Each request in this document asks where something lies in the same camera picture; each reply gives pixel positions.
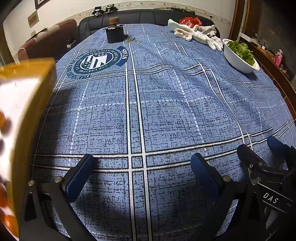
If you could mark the yellow wall placard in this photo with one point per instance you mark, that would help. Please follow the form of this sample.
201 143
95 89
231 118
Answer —
32 19

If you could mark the small wooden block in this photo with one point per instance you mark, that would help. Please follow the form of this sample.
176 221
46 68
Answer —
113 20

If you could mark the green lettuce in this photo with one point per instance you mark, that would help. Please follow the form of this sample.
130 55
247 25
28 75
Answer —
241 49

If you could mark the orange tangerine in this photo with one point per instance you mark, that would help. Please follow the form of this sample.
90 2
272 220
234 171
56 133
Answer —
1 118

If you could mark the framed wall picture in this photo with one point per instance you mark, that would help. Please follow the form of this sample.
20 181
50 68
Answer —
42 2

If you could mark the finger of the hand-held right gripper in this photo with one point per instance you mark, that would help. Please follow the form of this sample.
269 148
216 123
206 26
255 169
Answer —
278 146
248 157

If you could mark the pink bottle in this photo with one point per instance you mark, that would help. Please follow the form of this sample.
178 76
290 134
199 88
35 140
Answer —
277 57

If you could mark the dark wooden sideboard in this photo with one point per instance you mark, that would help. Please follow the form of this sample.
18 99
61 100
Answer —
266 25

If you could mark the black camera device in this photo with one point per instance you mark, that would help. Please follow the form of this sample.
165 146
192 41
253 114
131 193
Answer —
110 8
97 11

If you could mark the black leather sofa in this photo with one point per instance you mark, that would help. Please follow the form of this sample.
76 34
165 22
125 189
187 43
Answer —
143 17

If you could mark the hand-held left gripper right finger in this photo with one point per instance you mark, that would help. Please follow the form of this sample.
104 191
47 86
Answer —
204 173

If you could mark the white bowl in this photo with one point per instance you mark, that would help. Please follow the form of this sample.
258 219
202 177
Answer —
235 60

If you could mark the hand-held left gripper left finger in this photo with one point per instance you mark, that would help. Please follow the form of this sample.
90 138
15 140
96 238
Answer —
79 176

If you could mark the red plastic bag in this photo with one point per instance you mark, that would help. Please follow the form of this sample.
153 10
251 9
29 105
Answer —
190 21

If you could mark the black box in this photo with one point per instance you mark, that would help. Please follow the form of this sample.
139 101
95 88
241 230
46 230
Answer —
114 34

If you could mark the brown upholstered chair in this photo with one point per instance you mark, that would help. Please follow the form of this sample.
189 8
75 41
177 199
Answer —
53 39

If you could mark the green leaf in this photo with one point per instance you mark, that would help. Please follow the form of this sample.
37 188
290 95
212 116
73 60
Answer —
130 40

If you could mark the yellow cardboard box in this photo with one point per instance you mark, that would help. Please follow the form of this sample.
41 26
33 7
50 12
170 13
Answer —
32 111

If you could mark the blue checked printed blanket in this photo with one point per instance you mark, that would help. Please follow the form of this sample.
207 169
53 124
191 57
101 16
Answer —
161 104

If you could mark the pale cloth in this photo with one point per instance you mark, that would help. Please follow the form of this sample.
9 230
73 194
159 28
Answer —
173 23

